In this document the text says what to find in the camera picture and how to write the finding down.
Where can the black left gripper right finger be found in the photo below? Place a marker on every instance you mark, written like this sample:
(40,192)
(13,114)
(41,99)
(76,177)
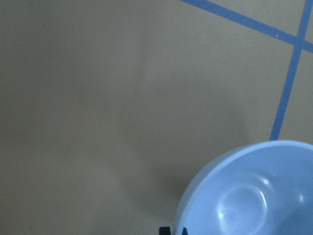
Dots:
(184,232)

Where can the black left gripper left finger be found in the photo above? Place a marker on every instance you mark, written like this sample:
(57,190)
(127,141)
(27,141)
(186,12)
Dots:
(164,231)

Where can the blue bowl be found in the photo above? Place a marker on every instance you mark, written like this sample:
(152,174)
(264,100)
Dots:
(259,189)

